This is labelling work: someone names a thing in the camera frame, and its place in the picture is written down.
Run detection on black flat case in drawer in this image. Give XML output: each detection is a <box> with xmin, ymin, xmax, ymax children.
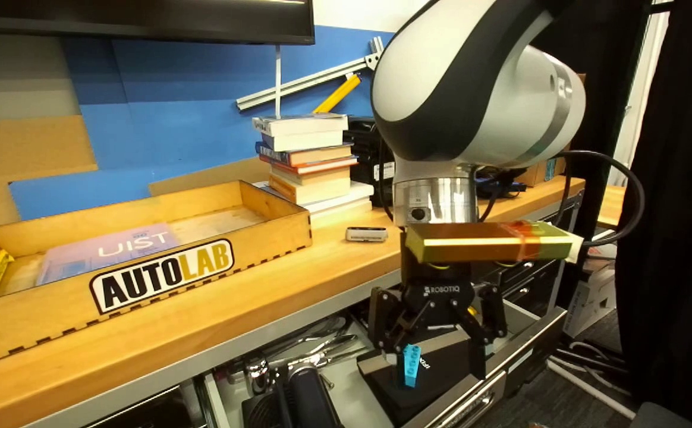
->
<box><xmin>356</xmin><ymin>329</ymin><xmax>472</xmax><ymax>422</ymax></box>

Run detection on purple UIST booklet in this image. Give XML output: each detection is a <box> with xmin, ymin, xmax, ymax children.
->
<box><xmin>35</xmin><ymin>222</ymin><xmax>179</xmax><ymax>284</ymax></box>

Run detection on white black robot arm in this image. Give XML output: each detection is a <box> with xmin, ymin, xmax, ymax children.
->
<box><xmin>372</xmin><ymin>0</ymin><xmax>585</xmax><ymax>384</ymax></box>

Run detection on black cable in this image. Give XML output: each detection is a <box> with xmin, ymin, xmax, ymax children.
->
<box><xmin>557</xmin><ymin>146</ymin><xmax>646</xmax><ymax>249</ymax></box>

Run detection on open grey metal drawer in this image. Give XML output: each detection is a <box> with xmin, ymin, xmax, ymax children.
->
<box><xmin>196</xmin><ymin>303</ymin><xmax>563</xmax><ymax>428</ymax></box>

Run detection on stack of books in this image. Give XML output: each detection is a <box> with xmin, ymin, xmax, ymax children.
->
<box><xmin>253</xmin><ymin>113</ymin><xmax>373</xmax><ymax>226</ymax></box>

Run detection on small black silver device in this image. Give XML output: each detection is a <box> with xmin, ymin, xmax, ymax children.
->
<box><xmin>344</xmin><ymin>226</ymin><xmax>388</xmax><ymax>243</ymax></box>

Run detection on silver aluminium rail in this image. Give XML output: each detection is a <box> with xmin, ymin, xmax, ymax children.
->
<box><xmin>236</xmin><ymin>36</ymin><xmax>386</xmax><ymax>112</ymax></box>

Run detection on wooden Autolab tray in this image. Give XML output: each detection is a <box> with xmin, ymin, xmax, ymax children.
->
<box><xmin>0</xmin><ymin>181</ymin><xmax>311</xmax><ymax>359</ymax></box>

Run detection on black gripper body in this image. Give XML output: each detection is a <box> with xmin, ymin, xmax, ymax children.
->
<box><xmin>368</xmin><ymin>260</ymin><xmax>506</xmax><ymax>332</ymax></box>

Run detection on yellow bar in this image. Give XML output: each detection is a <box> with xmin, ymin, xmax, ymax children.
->
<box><xmin>315</xmin><ymin>73</ymin><xmax>361</xmax><ymax>113</ymax></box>

